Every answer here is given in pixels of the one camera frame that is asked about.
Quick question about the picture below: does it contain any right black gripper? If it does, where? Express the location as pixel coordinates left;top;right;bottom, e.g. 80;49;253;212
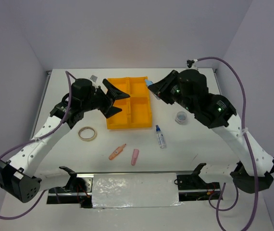
148;69;194;113

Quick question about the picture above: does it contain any masking tape roll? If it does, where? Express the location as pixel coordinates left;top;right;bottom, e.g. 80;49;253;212
78;127;97;142

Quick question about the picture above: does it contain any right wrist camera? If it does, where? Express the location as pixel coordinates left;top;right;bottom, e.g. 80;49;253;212
187;59;198;70

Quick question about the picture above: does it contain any metal base rail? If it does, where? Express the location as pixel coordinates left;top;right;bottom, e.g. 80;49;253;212
47;172;220;209

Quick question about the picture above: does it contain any purple cable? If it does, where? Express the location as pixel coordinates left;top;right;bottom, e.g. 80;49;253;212
0;71;80;220
194;56;259;231

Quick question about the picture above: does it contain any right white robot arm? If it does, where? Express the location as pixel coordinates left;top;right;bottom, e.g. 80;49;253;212
148;69;274;194

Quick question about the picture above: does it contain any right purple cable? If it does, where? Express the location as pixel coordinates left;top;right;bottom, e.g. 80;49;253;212
194;56;259;231

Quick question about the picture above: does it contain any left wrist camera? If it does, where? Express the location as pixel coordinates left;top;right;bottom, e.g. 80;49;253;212
89;75;100;89

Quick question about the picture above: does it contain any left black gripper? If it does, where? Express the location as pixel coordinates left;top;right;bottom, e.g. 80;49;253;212
82;79;130;119

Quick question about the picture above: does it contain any small clear round container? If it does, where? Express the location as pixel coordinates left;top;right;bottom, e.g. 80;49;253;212
175;111;188;125

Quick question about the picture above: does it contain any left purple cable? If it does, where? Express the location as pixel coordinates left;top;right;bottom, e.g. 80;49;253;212
0;71;80;220

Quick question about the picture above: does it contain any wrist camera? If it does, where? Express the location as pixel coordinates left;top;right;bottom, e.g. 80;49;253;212
187;59;198;70
89;75;100;89

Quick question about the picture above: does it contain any yellow four-compartment tray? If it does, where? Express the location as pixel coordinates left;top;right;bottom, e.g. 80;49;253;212
106;77;152;130

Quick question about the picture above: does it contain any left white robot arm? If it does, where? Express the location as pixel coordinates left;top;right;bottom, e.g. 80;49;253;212
0;78;130;203

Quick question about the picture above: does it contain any small spray bottle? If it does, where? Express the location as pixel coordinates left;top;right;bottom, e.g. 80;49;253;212
156;125;166;149

